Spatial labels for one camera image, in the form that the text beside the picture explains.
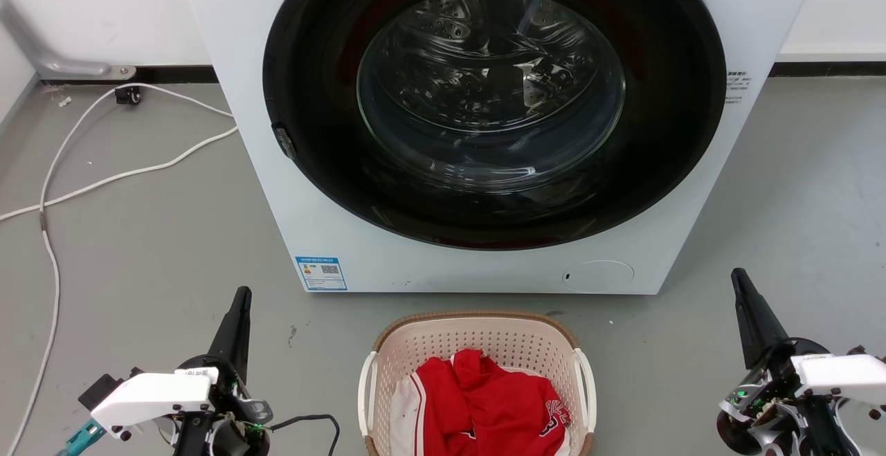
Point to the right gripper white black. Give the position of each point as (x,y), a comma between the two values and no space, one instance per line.
(837,376)

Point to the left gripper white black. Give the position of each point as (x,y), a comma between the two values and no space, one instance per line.
(156,397)

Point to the beige perforated laundry basket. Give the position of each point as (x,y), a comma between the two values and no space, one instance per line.
(477,335)

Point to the blue energy label sticker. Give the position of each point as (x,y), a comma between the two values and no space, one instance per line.
(320,273)

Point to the round white filter cover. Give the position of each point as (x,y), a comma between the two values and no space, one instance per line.
(599,277)

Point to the white red-striped garment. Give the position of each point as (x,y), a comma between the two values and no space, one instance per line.
(405,414)

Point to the round black glass washer door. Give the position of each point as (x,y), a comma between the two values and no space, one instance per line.
(325,165)

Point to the small grey text sticker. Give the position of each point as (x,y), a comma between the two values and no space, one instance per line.
(737,88)

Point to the white front-load washing machine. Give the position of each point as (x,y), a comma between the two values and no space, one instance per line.
(484,270)

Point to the small black caster wheel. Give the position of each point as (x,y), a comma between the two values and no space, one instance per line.
(129,95)

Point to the red jersey garment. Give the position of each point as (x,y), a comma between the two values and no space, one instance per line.
(484,407)

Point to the grey drain pipe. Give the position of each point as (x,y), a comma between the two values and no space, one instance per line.
(41,55)

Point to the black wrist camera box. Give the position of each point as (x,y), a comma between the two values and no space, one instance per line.
(95,388)

